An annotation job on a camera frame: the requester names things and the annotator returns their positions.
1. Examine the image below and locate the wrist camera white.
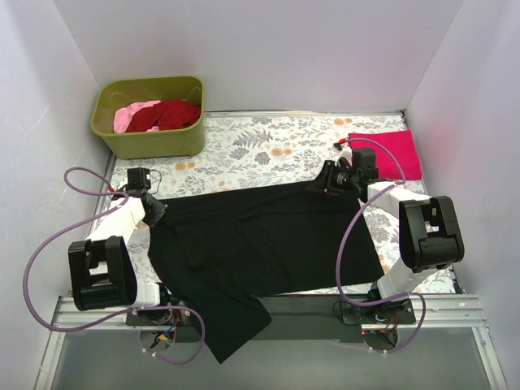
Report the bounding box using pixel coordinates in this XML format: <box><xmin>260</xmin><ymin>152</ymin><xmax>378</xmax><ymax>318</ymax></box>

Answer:
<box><xmin>107</xmin><ymin>184</ymin><xmax>127</xmax><ymax>193</ymax></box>
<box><xmin>333</xmin><ymin>138</ymin><xmax>353</xmax><ymax>166</ymax></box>

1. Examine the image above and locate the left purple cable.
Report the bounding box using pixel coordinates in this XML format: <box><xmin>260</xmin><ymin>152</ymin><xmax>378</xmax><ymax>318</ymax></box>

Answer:
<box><xmin>23</xmin><ymin>167</ymin><xmax>206</xmax><ymax>366</ymax></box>

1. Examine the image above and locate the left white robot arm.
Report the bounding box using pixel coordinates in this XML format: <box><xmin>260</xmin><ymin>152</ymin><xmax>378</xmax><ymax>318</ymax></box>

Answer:
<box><xmin>68</xmin><ymin>167</ymin><xmax>167</xmax><ymax>311</ymax></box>

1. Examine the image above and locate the dark red garment in bin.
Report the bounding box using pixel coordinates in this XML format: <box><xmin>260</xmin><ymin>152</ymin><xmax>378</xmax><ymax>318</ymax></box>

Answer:
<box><xmin>126</xmin><ymin>99</ymin><xmax>202</xmax><ymax>133</ymax></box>

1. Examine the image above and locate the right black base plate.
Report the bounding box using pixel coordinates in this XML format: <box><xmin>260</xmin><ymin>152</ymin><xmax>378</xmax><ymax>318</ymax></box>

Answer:
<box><xmin>332</xmin><ymin>299</ymin><xmax>416</xmax><ymax>325</ymax></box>

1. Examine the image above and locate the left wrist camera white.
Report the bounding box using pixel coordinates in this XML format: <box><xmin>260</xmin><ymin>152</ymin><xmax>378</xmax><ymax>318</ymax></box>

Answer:
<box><xmin>107</xmin><ymin>184</ymin><xmax>127</xmax><ymax>193</ymax></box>

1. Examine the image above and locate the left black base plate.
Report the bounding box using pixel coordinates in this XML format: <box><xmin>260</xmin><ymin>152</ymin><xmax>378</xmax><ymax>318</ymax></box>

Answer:
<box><xmin>125</xmin><ymin>300</ymin><xmax>196</xmax><ymax>327</ymax></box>

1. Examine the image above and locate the aluminium frame rail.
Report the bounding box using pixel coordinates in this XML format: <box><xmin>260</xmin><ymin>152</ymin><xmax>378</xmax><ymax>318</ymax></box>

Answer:
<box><xmin>53</xmin><ymin>294</ymin><xmax>487</xmax><ymax>330</ymax></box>

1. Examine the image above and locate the folded magenta t shirt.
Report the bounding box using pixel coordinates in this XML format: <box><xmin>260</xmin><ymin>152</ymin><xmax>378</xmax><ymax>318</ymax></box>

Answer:
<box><xmin>349</xmin><ymin>130</ymin><xmax>423</xmax><ymax>180</ymax></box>

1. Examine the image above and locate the olive green plastic bin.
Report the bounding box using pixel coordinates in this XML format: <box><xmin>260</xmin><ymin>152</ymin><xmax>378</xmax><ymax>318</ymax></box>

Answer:
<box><xmin>91</xmin><ymin>76</ymin><xmax>206</xmax><ymax>159</ymax></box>

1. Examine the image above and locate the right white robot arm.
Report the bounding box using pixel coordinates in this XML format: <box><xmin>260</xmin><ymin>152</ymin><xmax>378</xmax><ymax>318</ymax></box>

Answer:
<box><xmin>307</xmin><ymin>148</ymin><xmax>465</xmax><ymax>310</ymax></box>

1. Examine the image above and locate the pink garment in bin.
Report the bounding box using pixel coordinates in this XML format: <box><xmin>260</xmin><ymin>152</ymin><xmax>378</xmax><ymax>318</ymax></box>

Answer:
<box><xmin>113</xmin><ymin>101</ymin><xmax>160</xmax><ymax>134</ymax></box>

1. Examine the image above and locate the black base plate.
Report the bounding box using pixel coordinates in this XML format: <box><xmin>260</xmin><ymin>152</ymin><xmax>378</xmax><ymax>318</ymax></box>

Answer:
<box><xmin>125</xmin><ymin>300</ymin><xmax>196</xmax><ymax>327</ymax></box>
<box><xmin>332</xmin><ymin>299</ymin><xmax>416</xmax><ymax>325</ymax></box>

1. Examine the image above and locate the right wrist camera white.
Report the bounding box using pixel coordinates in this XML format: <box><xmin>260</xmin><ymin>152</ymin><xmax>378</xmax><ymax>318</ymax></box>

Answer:
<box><xmin>333</xmin><ymin>138</ymin><xmax>353</xmax><ymax>166</ymax></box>

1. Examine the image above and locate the black t shirt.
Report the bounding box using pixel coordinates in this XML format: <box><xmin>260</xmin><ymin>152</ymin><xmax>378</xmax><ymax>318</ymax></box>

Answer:
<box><xmin>148</xmin><ymin>182</ymin><xmax>384</xmax><ymax>362</ymax></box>

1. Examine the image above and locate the floral patterned table mat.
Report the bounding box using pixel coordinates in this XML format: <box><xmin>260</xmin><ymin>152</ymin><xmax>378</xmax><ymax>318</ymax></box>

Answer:
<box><xmin>80</xmin><ymin>113</ymin><xmax>454</xmax><ymax>296</ymax></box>

